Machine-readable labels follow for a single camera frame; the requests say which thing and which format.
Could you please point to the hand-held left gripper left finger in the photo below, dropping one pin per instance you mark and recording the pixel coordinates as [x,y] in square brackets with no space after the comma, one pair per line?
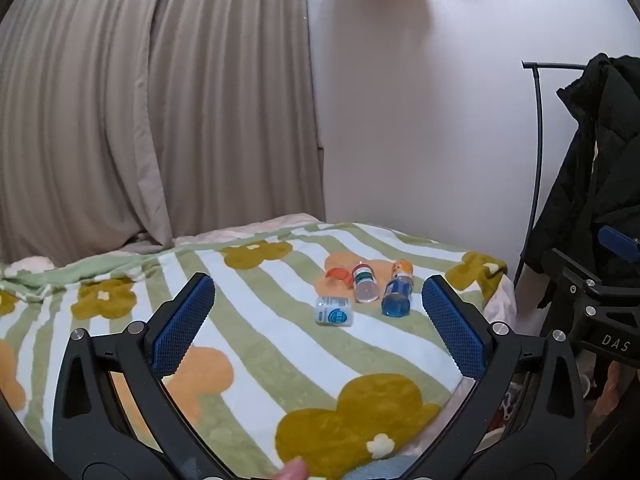
[181,330]

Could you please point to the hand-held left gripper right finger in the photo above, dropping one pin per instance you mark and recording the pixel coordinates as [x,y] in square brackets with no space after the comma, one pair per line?
[454,334]

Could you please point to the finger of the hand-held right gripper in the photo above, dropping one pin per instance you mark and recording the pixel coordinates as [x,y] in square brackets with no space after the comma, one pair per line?
[621,244]
[570,265]

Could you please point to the white cup with blue label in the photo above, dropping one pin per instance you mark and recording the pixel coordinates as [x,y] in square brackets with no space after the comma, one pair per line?
[334,311]

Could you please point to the person's left hand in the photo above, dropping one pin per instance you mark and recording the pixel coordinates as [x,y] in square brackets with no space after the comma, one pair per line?
[295,471]

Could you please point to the blue bottle orange cap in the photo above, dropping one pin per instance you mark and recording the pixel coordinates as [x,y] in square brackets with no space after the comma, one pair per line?
[397,294]

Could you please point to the black jacket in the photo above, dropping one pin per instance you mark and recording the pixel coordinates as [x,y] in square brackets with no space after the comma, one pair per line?
[595,170]

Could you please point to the striped floral blanket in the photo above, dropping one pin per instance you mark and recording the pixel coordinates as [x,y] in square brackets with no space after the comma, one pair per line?
[280,350]

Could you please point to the clear bottle red cap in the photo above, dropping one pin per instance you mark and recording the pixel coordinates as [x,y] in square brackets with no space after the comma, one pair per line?
[364,284]

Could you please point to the black metal coat rack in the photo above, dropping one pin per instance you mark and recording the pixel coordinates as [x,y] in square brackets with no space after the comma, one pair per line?
[538,125]

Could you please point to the beige curtain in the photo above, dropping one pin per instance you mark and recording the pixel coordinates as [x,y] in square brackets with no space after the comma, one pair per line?
[150,110]

